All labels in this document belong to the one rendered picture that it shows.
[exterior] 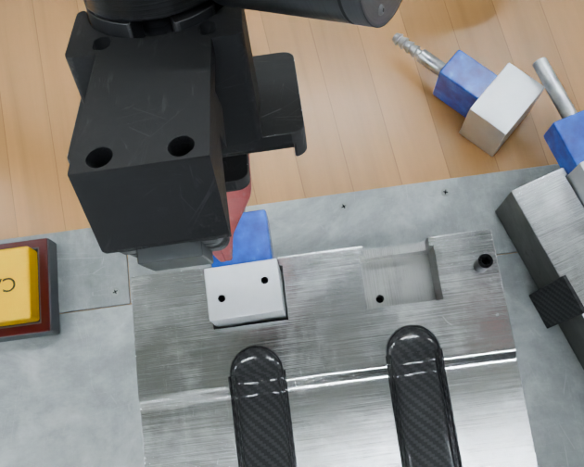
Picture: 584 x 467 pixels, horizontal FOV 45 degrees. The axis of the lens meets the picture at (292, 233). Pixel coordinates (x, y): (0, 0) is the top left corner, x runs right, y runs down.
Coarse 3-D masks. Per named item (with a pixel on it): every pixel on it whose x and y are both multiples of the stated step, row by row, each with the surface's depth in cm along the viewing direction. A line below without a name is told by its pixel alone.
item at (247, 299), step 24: (264, 216) 49; (240, 240) 49; (264, 240) 49; (216, 264) 48; (240, 264) 47; (264, 264) 47; (216, 288) 47; (240, 288) 47; (264, 288) 46; (216, 312) 46; (240, 312) 46; (264, 312) 46
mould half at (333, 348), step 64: (320, 256) 50; (448, 256) 49; (192, 320) 49; (320, 320) 48; (384, 320) 48; (448, 320) 48; (192, 384) 48; (320, 384) 48; (384, 384) 47; (448, 384) 47; (512, 384) 47; (192, 448) 47; (320, 448) 47; (384, 448) 47; (512, 448) 46
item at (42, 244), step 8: (32, 240) 58; (40, 240) 58; (0, 248) 58; (40, 248) 58; (40, 256) 58; (40, 264) 58; (40, 272) 58; (40, 280) 57; (48, 280) 58; (40, 288) 57; (48, 288) 57; (48, 296) 57; (48, 304) 57; (48, 312) 57; (48, 320) 57; (8, 328) 57; (16, 328) 57; (24, 328) 56; (32, 328) 56; (40, 328) 56; (48, 328) 56; (0, 336) 56
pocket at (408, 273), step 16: (368, 256) 51; (384, 256) 51; (400, 256) 52; (416, 256) 52; (432, 256) 50; (368, 272) 52; (384, 272) 52; (400, 272) 52; (416, 272) 52; (432, 272) 51; (368, 288) 52; (384, 288) 52; (400, 288) 51; (416, 288) 51; (432, 288) 51; (368, 304) 51; (384, 304) 51; (400, 304) 51
